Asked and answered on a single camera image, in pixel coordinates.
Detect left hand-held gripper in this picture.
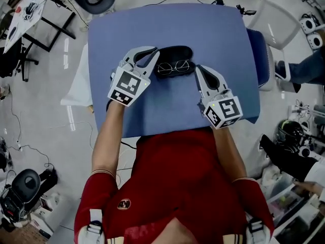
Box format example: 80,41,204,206
107,46,160,108

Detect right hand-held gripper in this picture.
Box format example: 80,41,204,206
194,65,244,130

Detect black glasses case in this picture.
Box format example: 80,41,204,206
152,45,196,80

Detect person's right forearm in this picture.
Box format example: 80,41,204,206
212,127,248,181

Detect person's left forearm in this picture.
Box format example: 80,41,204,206
91,100,125,174

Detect blue tablecloth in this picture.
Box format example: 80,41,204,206
87,3,261,139

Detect blue seat cushion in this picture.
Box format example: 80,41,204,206
246,28,270,88

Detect white plastic chair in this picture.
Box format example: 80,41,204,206
247,0,302,91

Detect black helmet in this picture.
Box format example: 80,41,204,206
278,119,305,154

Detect person's red shirt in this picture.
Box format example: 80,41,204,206
73,130,275,244

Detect white headset device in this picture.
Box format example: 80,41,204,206
299,16,317,34
306,32,323,50

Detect clear plastic storage drawers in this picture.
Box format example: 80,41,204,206
261,166,325,238

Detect black office chair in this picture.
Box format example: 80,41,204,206
0,38,39,82

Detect wire-rimmed eyeglasses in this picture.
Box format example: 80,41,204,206
157,59,190,74

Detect black cable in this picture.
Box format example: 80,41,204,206
120,140,138,150

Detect white harness strap with buckle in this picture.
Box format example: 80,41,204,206
78,208,105,244
245,217,269,244

